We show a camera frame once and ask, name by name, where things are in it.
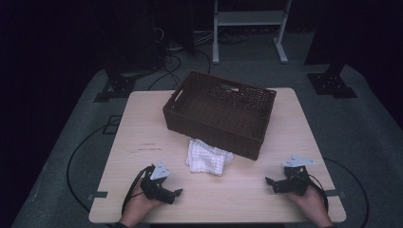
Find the dark equipment cabinet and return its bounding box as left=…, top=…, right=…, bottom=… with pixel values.
left=104, top=0, right=163, bottom=73

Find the person's right hand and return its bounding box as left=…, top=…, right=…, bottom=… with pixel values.
left=286, top=184, right=334, bottom=228

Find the tangle of black cables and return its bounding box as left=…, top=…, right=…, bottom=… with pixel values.
left=146, top=27, right=183, bottom=91

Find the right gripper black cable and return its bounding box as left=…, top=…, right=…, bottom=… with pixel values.
left=303, top=172, right=330, bottom=212

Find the long black floor cable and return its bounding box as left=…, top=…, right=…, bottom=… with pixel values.
left=66, top=123, right=123, bottom=213
left=322, top=157, right=371, bottom=228

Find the brown woven basket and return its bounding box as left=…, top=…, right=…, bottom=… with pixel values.
left=162, top=70, right=278, bottom=162

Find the curved black floor cable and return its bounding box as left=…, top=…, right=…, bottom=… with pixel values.
left=193, top=48, right=212, bottom=75

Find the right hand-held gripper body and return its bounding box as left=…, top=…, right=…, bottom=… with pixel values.
left=277, top=155, right=317, bottom=197

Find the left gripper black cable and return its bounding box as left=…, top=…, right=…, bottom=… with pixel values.
left=121, top=164, right=156, bottom=217

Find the white metal stand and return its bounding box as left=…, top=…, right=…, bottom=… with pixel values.
left=212, top=0, right=293, bottom=66

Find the black stand base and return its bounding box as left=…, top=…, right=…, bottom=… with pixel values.
left=93, top=67, right=137, bottom=104
left=307, top=63, right=358, bottom=99

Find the grey tape strip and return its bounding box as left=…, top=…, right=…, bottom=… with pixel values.
left=323, top=188, right=346, bottom=199
left=86, top=191, right=108, bottom=202

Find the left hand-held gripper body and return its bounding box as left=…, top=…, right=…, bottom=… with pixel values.
left=140, top=161, right=176, bottom=201

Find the person's left hand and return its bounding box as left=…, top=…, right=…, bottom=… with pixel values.
left=119, top=179, right=165, bottom=227

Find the white knitted cloth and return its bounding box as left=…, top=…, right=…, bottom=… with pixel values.
left=185, top=138, right=236, bottom=177

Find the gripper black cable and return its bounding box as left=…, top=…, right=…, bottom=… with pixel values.
left=303, top=172, right=330, bottom=212
left=121, top=164, right=156, bottom=217

